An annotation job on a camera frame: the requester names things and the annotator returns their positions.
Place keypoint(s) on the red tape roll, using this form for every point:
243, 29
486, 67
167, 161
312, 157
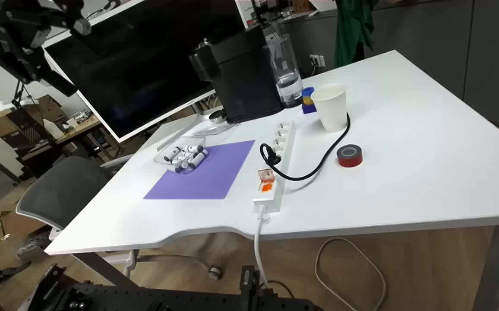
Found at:
350, 155

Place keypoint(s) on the green hanging cloth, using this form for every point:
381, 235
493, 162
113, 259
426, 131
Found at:
353, 27

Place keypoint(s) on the white monitor stand base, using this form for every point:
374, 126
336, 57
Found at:
207, 124

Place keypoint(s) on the blue yellow small packet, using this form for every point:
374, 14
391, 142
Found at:
308, 102

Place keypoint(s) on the purple placemat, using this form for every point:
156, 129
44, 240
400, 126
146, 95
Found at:
215, 173

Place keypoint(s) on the black camera rig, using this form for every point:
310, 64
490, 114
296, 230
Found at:
163, 299

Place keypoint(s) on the grey office chair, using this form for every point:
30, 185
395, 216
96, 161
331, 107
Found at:
60, 190

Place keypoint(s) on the clear water tank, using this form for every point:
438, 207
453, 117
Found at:
286, 62

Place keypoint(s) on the black coffee machine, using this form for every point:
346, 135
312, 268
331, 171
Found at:
243, 74

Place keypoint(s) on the small brown white-capped bottle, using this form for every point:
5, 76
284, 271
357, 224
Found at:
198, 154
186, 166
172, 152

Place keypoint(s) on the white power strip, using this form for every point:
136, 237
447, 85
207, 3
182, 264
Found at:
277, 147

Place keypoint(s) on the cluttered wooden shelf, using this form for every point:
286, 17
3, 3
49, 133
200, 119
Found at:
36, 123

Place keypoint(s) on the white wall socket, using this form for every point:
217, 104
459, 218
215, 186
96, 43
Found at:
317, 60

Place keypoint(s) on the white paper cup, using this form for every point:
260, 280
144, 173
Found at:
333, 109

